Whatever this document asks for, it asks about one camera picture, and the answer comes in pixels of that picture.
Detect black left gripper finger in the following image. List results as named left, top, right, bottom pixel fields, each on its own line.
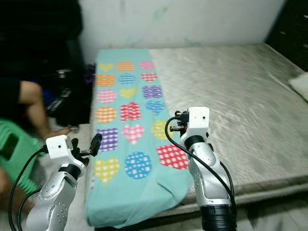
left=90, top=133, right=103, bottom=156

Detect teal mat with coloured shapes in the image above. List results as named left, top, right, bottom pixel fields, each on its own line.
left=83, top=48, right=196, bottom=229

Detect black and blue bag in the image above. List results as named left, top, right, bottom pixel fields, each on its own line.
left=45, top=69, right=93, bottom=128

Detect white quilted mattress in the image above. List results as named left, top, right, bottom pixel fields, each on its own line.
left=146, top=43, right=308, bottom=208

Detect green plastic stool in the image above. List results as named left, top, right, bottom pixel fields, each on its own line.
left=0, top=119, right=47, bottom=192

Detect person's black shorts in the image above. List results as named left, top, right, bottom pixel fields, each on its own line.
left=0, top=77, right=23, bottom=117

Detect dark cabinet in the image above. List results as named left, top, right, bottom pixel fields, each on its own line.
left=0, top=0, right=84, bottom=74

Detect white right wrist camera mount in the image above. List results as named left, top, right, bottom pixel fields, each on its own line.
left=183, top=106, right=211, bottom=143

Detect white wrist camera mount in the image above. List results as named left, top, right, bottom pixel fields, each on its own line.
left=45, top=134, right=86, bottom=170
left=183, top=106, right=211, bottom=143

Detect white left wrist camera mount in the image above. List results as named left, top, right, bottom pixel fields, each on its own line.
left=45, top=134, right=86, bottom=170

